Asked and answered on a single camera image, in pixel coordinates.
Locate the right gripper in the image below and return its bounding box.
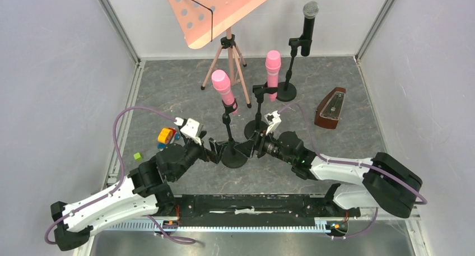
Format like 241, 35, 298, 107
234, 126, 294, 165

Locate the black microphone stand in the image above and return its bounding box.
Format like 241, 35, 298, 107
244, 82, 278, 139
277, 38, 312, 102
221, 100, 248, 169

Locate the pink microphone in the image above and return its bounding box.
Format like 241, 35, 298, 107
265, 50, 281, 88
211, 69, 237, 107

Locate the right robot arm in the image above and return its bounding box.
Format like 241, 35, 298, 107
236, 131, 423, 218

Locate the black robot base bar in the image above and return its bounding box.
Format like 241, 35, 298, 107
157, 194, 361, 227

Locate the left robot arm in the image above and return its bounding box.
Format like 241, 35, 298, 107
50, 138, 227, 251

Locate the pink music stand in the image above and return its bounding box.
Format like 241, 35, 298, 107
168, 0, 267, 107

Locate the black microphone silver grille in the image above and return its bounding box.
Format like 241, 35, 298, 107
300, 1, 319, 57

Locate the colourful toy block stack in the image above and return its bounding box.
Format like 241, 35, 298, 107
157, 127, 180, 151

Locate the small green cube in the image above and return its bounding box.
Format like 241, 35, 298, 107
133, 152, 142, 161

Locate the brown metronome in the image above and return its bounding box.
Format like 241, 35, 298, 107
314, 87, 346, 129

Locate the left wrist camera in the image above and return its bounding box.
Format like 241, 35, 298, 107
174, 117, 203, 145

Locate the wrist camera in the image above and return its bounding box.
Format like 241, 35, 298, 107
264, 110, 282, 136
174, 117, 203, 145

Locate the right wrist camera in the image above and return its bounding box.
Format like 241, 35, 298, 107
264, 110, 282, 136

